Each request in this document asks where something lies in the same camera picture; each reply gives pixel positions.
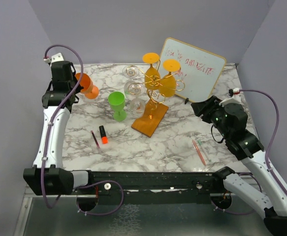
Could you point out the gold wire wine glass rack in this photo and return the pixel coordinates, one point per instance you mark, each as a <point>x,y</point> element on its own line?
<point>154,107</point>

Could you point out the black front rail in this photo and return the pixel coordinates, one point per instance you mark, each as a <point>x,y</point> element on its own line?
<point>151,188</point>

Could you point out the green plastic wine glass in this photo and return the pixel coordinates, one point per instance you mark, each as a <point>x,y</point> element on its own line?
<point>116,101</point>

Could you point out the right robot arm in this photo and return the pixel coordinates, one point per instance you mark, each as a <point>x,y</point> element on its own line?
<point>230,119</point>

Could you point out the yellow plastic wine glass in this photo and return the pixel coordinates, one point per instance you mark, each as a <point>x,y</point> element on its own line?
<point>152,76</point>
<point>167,85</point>

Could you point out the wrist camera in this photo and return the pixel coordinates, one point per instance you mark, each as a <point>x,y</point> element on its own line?
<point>235,97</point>
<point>55,58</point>

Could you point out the clear wine glass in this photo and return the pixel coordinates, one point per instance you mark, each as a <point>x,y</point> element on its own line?
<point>133,91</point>
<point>130,71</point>

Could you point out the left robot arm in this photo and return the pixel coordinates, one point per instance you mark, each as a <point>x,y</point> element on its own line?
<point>47,176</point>

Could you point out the clear wine glass front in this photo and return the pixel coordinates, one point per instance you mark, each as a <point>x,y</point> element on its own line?
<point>133,91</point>

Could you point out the orange plastic wine glass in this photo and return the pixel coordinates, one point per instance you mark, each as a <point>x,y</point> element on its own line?
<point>89,90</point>

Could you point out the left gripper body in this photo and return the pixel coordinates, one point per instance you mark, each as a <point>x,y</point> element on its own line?
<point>74,82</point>

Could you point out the orange black highlighter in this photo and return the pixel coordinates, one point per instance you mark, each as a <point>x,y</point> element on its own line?
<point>103,134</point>

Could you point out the yellow framed whiteboard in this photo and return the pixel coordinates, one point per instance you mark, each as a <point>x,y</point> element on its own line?
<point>199,71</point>

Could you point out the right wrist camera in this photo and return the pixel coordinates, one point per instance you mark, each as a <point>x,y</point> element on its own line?
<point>235,97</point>

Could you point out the white green marker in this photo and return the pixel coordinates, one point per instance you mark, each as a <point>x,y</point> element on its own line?
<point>204,150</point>

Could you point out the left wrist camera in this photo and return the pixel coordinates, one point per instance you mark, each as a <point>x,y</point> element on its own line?
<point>55,58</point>

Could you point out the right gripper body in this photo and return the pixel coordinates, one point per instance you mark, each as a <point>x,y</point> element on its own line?
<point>216,115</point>

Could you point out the dark red pen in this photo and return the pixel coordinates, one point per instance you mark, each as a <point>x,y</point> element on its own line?
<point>95,140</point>

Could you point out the yellow plastic wine glass front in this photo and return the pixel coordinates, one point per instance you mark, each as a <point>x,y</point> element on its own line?
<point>167,85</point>

